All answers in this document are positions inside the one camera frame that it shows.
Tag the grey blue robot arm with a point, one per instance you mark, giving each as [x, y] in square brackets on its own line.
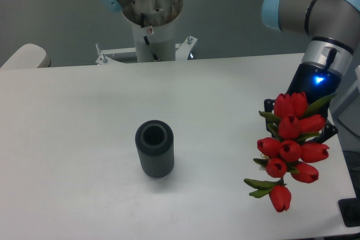
[333, 26]

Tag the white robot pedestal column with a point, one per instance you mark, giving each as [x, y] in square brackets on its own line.
[153, 21]

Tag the white pedestal base frame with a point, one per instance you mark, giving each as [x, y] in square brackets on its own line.
[167, 51]

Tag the red tulip bouquet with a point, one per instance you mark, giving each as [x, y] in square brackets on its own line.
[288, 150]

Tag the black device at table edge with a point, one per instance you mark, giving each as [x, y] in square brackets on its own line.
[349, 209]

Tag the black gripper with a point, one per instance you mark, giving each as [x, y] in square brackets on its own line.
[315, 83]

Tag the dark grey ribbed vase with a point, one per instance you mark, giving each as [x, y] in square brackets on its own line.
[154, 141]

